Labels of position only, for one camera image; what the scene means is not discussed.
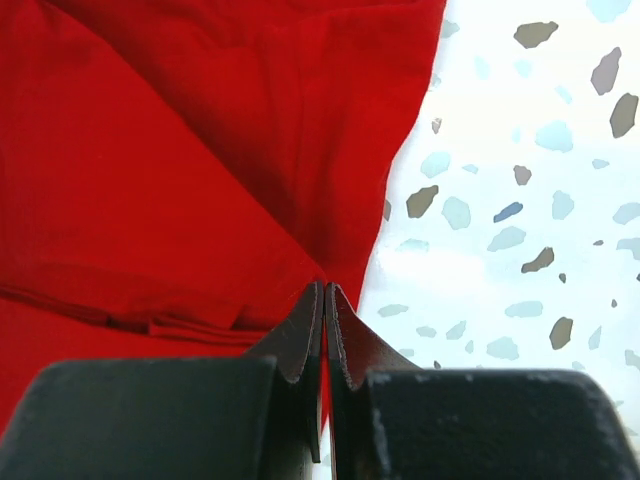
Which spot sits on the red t shirt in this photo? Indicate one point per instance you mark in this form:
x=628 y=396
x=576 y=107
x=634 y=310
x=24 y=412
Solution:
x=175 y=173

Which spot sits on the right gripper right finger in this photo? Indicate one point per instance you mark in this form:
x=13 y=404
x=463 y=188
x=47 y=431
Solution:
x=394 y=420

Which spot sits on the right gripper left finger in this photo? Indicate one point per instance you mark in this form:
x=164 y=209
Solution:
x=256 y=416

